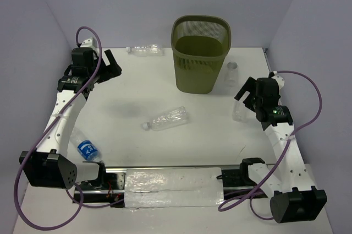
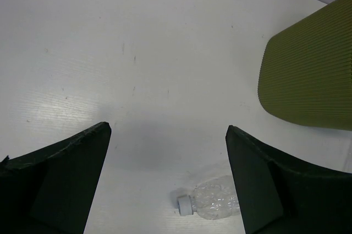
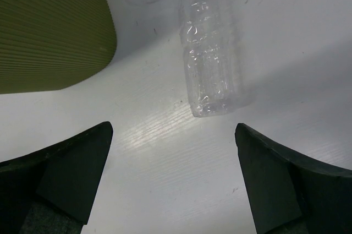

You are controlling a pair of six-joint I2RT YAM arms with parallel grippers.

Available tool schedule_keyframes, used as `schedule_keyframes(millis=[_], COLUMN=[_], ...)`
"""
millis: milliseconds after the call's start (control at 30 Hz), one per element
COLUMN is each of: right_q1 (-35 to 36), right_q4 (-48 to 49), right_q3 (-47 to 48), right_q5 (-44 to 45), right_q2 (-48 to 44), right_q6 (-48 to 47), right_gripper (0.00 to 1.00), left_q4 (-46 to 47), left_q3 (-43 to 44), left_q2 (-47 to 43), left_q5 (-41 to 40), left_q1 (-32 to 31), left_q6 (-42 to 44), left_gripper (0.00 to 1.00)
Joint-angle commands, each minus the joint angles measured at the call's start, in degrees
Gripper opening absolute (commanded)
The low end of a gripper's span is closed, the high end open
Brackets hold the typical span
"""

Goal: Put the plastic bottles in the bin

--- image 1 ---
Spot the clear bottle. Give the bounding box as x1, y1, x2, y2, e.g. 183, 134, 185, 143
232, 100, 248, 122
125, 44, 164, 57
224, 62, 238, 86

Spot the blue label plastic bottle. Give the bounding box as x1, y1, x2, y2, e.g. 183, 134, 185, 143
70, 127, 101, 162

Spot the clear bottle table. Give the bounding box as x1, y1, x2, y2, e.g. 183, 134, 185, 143
141, 106, 190, 131

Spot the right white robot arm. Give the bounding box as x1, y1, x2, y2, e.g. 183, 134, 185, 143
235, 72, 327, 223

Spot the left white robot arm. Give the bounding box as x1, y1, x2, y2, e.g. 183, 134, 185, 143
19, 37, 122, 189

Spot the olive green mesh bin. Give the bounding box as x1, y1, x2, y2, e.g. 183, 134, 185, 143
170, 15, 232, 94

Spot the white foil tape sheet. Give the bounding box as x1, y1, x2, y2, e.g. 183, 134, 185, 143
124, 166, 224, 209

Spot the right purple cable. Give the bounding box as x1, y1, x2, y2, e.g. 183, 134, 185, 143
218, 70, 323, 221

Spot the metal base rail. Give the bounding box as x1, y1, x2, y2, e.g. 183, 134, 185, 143
71, 164, 272, 204

